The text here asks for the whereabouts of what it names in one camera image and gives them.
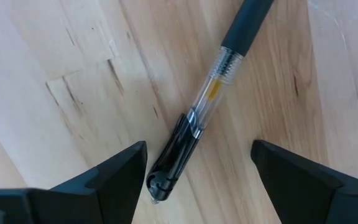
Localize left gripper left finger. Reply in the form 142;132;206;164
0;141;149;224

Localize clear barrel black pen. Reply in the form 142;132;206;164
145;0;275;205

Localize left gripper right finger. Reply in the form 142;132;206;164
250;139;358;224

